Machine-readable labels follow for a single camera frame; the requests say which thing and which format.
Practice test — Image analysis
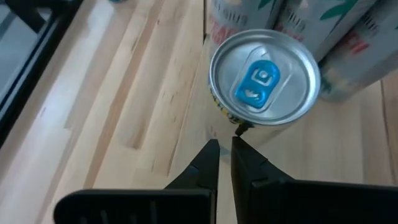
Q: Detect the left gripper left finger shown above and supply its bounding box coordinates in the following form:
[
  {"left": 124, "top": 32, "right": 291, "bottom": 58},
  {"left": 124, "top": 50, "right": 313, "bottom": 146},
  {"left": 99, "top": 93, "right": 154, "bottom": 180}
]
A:
[{"left": 53, "top": 139, "right": 220, "bottom": 224}]

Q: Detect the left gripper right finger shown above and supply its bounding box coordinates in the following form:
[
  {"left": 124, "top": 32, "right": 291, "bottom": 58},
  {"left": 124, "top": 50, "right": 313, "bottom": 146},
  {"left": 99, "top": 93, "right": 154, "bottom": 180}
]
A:
[{"left": 231, "top": 136, "right": 398, "bottom": 224}]

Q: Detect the white can blue tab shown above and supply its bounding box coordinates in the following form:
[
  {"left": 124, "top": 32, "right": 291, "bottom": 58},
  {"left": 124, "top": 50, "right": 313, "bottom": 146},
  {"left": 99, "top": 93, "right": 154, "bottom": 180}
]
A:
[{"left": 205, "top": 29, "right": 322, "bottom": 150}]

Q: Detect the white Celsius can black lid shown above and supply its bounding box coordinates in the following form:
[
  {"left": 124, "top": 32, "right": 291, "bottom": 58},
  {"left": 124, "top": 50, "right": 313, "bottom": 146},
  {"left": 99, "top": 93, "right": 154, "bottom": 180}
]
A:
[
  {"left": 210, "top": 0, "right": 284, "bottom": 47},
  {"left": 318, "top": 0, "right": 398, "bottom": 104},
  {"left": 273, "top": 0, "right": 377, "bottom": 63}
]

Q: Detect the black aluminium rig frame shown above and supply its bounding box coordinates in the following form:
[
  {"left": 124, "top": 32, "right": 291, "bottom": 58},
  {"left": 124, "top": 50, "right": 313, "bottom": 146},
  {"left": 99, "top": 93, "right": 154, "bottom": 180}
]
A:
[{"left": 0, "top": 0, "right": 84, "bottom": 147}]

